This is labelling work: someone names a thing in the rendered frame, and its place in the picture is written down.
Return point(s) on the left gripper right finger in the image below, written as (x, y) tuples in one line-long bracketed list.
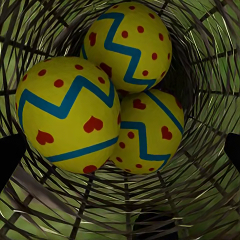
[(232, 149)]

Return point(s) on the easter egg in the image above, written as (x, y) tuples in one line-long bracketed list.
[(131, 44), (70, 112), (151, 130)]

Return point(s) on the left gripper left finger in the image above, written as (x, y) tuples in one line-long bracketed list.
[(12, 149)]

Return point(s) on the wicker basket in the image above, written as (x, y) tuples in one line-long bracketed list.
[(69, 43)]

